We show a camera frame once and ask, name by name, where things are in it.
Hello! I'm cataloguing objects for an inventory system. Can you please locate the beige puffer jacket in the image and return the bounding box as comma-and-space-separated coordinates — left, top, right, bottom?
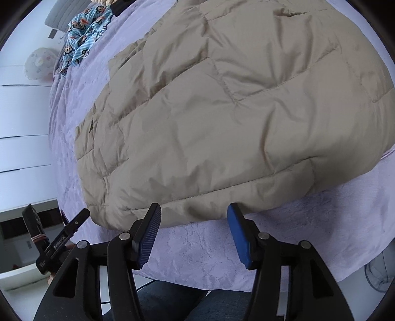
75, 1, 394, 230

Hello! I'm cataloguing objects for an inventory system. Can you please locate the left hand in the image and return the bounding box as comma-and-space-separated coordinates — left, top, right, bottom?
48, 243, 76, 285

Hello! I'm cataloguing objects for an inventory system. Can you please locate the white wardrobe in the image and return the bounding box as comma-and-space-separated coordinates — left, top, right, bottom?
1, 66, 57, 212

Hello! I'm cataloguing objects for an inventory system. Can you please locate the lilac bedspread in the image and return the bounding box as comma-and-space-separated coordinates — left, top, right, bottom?
47, 0, 395, 292

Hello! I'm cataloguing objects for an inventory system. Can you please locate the blue jeans leg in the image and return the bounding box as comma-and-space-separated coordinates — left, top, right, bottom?
101, 278, 254, 321

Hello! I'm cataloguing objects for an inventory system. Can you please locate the blue monkey print garment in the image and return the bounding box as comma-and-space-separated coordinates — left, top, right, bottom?
59, 4, 113, 77

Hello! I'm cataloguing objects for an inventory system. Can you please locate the grey padded headboard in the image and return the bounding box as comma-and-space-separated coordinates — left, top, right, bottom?
44, 0, 92, 33

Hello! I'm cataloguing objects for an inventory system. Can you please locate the cream striped garment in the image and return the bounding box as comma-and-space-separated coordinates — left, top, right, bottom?
91, 0, 116, 6

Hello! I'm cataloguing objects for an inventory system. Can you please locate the black garment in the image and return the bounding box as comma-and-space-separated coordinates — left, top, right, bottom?
110, 0, 137, 17

